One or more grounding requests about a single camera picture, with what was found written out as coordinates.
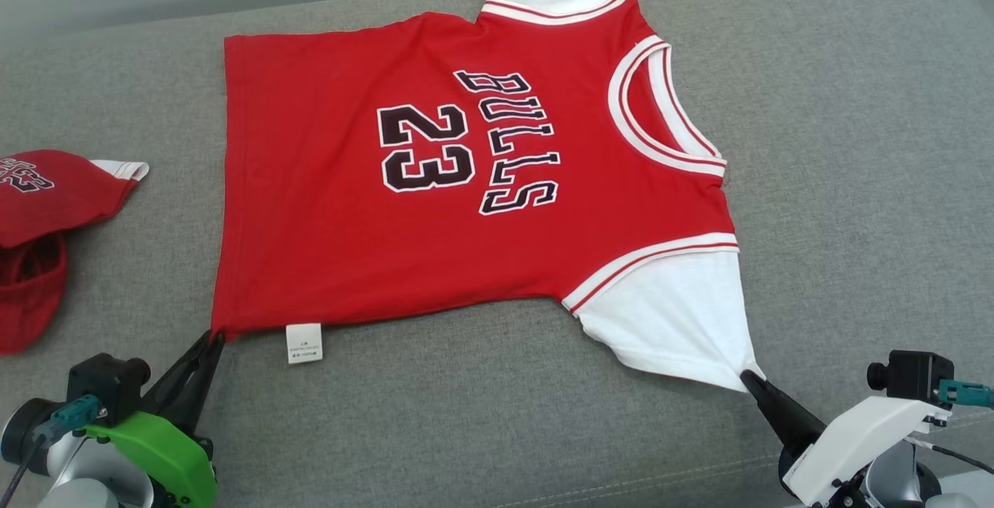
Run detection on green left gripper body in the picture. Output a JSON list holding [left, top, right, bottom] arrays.
[[84, 409, 219, 508]]

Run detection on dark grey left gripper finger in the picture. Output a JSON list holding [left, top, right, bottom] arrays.
[[144, 331, 215, 412], [167, 333, 226, 436]]

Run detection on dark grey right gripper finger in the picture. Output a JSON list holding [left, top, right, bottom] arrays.
[[739, 370, 829, 454]]

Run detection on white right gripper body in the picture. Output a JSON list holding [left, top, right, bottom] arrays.
[[779, 395, 952, 508]]

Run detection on red Bulls jersey shirt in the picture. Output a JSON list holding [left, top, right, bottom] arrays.
[[210, 0, 766, 394]]

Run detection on red shorts with white stripe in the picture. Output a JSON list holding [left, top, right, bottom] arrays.
[[0, 149, 150, 355]]

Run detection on grey fabric sofa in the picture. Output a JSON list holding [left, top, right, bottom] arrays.
[[0, 0, 994, 508]]

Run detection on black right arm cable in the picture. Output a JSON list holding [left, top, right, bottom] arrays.
[[905, 438, 994, 476]]

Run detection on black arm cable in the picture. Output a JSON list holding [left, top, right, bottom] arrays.
[[905, 438, 994, 476], [0, 432, 49, 503]]

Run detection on teal left camera connector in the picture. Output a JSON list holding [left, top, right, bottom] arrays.
[[33, 395, 106, 444]]

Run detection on teal camera connector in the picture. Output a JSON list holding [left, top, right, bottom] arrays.
[[938, 380, 994, 409], [33, 395, 106, 444]]

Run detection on teal right camera connector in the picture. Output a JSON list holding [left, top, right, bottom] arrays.
[[938, 380, 994, 409]]

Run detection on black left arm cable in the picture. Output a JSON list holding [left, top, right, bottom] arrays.
[[0, 432, 49, 503]]

